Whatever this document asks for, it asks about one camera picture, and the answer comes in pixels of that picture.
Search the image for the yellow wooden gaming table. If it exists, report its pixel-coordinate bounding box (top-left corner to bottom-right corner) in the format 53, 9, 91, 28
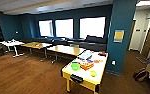
60, 49, 110, 94

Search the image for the yellow bowl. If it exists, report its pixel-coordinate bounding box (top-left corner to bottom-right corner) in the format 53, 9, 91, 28
89, 70, 98, 78

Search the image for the long wooden table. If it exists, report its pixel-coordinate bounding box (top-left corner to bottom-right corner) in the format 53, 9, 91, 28
20, 41, 53, 62

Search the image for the rectangular ceiling light panel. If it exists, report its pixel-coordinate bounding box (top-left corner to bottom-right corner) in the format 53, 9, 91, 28
135, 0, 150, 7

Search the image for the small white table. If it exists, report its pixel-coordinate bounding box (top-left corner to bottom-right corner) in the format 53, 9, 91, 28
0, 39, 26, 59

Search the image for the red black table scorer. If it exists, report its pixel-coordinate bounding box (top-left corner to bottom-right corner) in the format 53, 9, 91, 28
97, 51, 108, 58

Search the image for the red board game box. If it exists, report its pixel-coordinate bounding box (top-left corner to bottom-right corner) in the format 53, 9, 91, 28
78, 59, 95, 71

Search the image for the blue board game box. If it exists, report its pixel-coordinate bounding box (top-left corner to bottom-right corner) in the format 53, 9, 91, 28
77, 49, 94, 61

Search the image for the bright office window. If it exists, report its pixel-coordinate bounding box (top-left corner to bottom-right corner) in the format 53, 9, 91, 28
54, 17, 75, 39
38, 19, 55, 38
78, 16, 107, 40

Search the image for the black backpack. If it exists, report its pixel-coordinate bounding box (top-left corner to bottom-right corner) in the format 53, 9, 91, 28
132, 67, 149, 83

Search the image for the dark window bench sofa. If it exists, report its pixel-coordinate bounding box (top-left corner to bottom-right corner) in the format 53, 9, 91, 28
16, 34, 109, 53

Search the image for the green bowl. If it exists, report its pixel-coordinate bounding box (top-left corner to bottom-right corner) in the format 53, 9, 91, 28
70, 62, 82, 72

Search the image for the yellow wall sign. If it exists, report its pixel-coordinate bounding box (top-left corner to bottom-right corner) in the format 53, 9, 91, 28
113, 29, 126, 44

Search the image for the white wall outlet plate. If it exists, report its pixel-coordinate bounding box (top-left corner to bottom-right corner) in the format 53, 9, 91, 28
111, 59, 117, 66

